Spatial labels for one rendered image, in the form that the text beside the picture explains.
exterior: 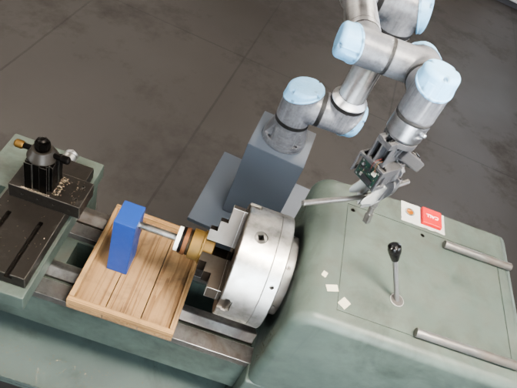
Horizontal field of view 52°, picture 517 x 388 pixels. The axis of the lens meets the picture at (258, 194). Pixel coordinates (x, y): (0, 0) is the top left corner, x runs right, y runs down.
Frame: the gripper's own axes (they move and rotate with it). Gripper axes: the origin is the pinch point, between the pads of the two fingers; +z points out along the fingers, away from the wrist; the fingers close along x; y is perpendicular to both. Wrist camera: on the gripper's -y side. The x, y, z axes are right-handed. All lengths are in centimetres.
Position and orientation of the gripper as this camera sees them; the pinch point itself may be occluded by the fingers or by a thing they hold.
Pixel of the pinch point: (364, 200)
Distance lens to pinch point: 120.8
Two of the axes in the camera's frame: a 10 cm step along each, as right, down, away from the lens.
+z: -3.1, 6.9, 6.6
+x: 5.5, 6.9, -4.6
